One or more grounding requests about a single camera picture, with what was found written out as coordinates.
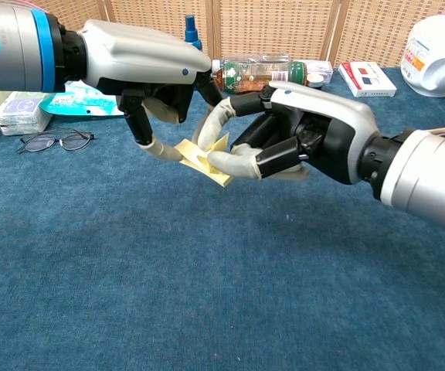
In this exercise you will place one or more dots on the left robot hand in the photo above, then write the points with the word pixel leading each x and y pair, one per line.
pixel 137 58

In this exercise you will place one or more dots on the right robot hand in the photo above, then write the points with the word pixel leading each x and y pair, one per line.
pixel 330 116

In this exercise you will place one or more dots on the yellow sticky note pad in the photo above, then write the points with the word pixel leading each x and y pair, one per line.
pixel 196 162

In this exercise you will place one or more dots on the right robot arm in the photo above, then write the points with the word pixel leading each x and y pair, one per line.
pixel 427 174

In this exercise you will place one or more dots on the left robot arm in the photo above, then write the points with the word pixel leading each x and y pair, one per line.
pixel 14 50

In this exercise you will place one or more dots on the small black jar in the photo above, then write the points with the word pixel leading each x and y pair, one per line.
pixel 315 80

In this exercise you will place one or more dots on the lilac box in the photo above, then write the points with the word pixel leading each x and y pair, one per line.
pixel 321 69

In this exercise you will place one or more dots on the white and red box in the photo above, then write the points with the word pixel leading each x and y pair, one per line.
pixel 369 83

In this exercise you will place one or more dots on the blue spray bottle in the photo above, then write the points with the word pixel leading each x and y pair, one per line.
pixel 191 27

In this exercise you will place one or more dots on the teal snack bag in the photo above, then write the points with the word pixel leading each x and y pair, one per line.
pixel 87 102

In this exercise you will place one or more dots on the clear plastic box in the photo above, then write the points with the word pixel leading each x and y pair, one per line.
pixel 261 58

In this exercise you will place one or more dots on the green label tea bottle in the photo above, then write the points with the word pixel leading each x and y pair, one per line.
pixel 245 75

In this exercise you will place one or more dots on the woven bamboo folding screen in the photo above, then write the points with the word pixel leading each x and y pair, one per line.
pixel 269 27

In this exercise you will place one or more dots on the white rice cooker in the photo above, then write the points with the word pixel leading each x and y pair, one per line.
pixel 439 58

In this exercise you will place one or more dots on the pastel printed tissue pack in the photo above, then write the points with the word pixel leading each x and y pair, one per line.
pixel 21 112

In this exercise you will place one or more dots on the blue felt table cloth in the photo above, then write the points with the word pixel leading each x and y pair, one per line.
pixel 168 270

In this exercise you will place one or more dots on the black frame eyeglasses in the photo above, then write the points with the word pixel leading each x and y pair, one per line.
pixel 37 143

